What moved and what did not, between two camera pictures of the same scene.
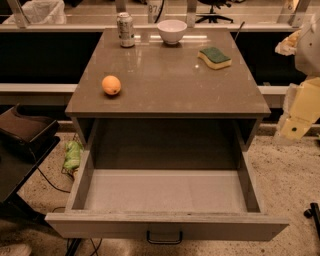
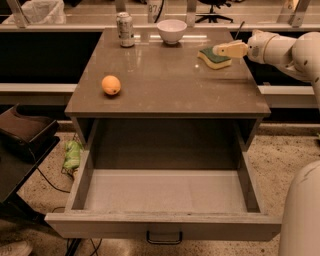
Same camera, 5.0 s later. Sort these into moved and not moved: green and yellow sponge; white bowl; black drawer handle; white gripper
Moved: white gripper
Not moved: white bowl; black drawer handle; green and yellow sponge
